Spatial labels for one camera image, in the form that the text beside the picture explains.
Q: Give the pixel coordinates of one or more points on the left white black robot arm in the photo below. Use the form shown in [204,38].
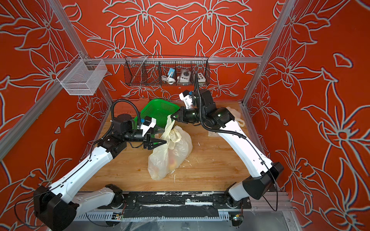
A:
[57,206]

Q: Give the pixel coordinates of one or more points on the white orange-print plastic bag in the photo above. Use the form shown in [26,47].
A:
[168,157]

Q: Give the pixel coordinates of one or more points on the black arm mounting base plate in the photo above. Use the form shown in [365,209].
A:
[177,206]

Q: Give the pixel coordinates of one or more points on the blue white small box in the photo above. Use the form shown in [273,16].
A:
[171,73]

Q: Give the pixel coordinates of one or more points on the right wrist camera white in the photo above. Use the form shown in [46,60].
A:
[186,97]

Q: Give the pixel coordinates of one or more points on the green plastic basket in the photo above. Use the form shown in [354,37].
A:
[160,110]

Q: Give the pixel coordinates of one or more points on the black wire wall basket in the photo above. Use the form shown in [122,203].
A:
[167,70]

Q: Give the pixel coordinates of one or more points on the grey white timer device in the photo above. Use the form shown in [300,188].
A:
[185,76]

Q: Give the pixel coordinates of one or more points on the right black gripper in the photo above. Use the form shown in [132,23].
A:
[183,112]

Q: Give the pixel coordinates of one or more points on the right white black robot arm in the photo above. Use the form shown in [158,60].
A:
[200,108]

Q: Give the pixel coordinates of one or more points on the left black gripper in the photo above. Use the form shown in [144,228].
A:
[148,142]

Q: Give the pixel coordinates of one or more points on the clear plastic wall bin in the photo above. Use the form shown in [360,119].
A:
[82,78]

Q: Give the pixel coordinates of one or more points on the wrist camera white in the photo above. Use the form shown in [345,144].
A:
[186,97]
[146,124]

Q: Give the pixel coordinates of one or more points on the white button remote box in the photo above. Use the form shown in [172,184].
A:
[201,78]

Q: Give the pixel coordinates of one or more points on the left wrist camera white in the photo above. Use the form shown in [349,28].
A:
[146,124]

